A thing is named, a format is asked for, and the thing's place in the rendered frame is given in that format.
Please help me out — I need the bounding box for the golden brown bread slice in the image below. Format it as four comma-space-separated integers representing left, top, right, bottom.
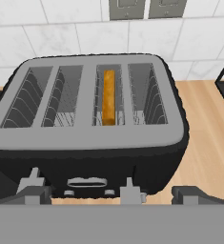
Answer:
101, 69, 116, 127

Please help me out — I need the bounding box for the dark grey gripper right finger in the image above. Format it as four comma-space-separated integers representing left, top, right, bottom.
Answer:
171, 185, 224, 206

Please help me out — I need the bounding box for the grey toaster lever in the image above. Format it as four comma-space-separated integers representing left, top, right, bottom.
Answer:
119, 176, 143, 205
16, 167, 47, 195

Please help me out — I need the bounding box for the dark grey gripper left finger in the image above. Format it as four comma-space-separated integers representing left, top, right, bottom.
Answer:
0, 185, 52, 206

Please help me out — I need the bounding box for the grey wall outlet plate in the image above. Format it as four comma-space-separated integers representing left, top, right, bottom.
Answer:
148, 0, 188, 20
108, 0, 147, 21

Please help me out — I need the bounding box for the black toaster with grey top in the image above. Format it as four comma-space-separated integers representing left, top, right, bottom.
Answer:
0, 52, 191, 201

